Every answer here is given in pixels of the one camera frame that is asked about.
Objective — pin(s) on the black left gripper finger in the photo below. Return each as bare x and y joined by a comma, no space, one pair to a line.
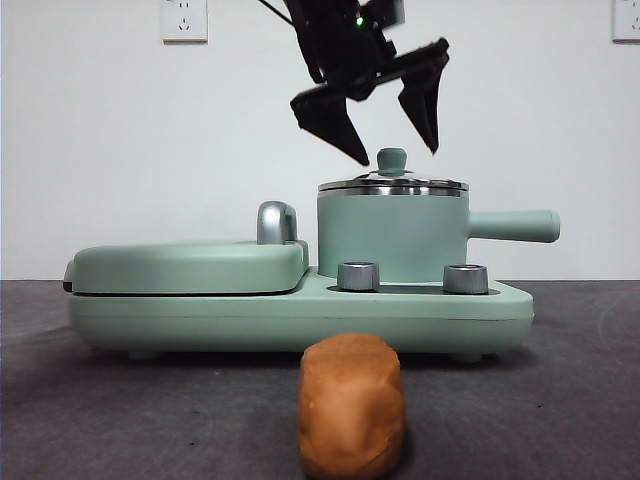
330,117
425,110

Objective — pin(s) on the glass lid with green knob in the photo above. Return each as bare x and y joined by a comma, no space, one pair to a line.
392,161

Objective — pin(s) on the brown potato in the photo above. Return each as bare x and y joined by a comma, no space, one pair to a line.
350,410

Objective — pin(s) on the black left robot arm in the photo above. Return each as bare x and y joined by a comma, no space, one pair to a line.
330,40

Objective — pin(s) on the mint green steamer pot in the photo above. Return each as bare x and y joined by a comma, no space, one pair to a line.
390,230

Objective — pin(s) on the silver control knob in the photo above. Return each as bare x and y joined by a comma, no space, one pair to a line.
357,276
465,278

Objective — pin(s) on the mint green grill cover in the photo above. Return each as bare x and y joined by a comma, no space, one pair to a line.
185,267

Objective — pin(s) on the mint green breakfast machine base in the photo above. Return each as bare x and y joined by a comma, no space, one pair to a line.
250,320

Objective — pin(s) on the white wall socket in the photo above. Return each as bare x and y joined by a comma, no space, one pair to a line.
627,20
184,22

